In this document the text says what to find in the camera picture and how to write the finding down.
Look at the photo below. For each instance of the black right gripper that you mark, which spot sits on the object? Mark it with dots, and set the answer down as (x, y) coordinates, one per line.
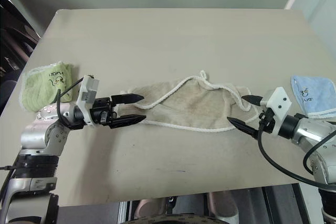
(267, 121)

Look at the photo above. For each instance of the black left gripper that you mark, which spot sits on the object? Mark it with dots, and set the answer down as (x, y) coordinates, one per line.
(101, 110)

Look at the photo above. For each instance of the beige towel with white trim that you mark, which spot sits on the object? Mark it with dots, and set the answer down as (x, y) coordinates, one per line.
(197, 108)

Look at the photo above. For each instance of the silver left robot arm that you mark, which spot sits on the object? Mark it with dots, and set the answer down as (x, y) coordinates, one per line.
(50, 137)

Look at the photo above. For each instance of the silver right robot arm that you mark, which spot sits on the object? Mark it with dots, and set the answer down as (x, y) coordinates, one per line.
(312, 134)

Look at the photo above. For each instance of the blue folded towel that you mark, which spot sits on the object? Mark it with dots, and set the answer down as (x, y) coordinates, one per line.
(315, 95)

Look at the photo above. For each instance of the green folded towel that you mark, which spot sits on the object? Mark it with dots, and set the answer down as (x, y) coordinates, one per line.
(36, 87)

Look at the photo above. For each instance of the dark chair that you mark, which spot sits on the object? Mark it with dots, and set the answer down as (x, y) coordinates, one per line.
(13, 40)

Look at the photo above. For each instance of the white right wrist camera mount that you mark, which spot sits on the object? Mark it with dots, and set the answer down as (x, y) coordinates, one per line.
(278, 100)

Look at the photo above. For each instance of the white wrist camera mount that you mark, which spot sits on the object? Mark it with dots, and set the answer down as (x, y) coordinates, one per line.
(278, 100)
(88, 90)

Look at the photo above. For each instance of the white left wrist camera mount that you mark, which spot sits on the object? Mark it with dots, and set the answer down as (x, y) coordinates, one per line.
(88, 90)

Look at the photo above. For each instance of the black table frame leg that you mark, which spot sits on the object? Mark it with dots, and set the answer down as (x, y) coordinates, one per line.
(286, 205)

